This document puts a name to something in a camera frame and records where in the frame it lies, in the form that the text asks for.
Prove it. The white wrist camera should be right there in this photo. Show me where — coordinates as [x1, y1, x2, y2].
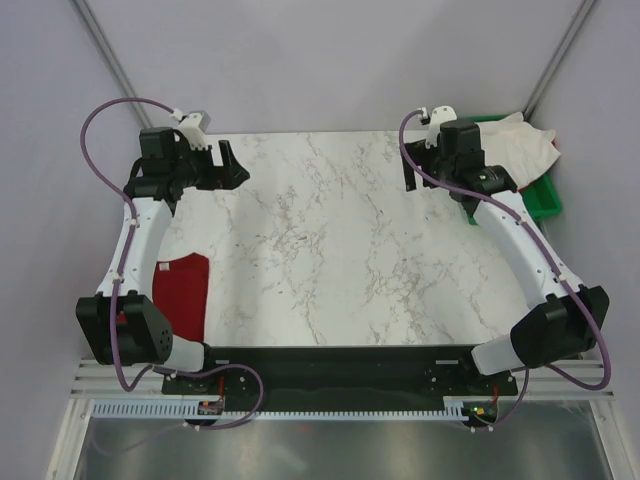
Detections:
[171, 109, 211, 150]
[418, 105, 457, 149]

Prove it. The folded red t shirt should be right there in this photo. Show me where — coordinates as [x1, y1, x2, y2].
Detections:
[152, 253, 209, 342]

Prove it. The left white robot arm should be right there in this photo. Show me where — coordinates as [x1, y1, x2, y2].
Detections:
[75, 127, 250, 393]

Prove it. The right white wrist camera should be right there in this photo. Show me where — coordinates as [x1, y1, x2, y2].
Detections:
[418, 105, 457, 149]

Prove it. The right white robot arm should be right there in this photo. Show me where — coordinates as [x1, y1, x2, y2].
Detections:
[399, 116, 611, 394]

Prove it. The green plastic bin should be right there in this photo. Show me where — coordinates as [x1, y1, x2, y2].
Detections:
[473, 115, 562, 223]

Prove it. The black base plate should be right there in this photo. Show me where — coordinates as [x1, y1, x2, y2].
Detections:
[160, 344, 519, 396]

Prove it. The white slotted cable duct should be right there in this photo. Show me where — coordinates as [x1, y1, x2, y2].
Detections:
[91, 399, 496, 421]

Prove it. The aluminium frame rail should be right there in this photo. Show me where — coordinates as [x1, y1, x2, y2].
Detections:
[71, 360, 614, 401]

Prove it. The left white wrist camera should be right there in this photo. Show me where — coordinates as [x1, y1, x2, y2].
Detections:
[171, 109, 211, 150]

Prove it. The white t shirt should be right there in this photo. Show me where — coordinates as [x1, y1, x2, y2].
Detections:
[479, 113, 561, 190]

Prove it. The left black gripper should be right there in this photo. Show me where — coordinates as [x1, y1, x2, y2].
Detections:
[170, 141, 249, 192]

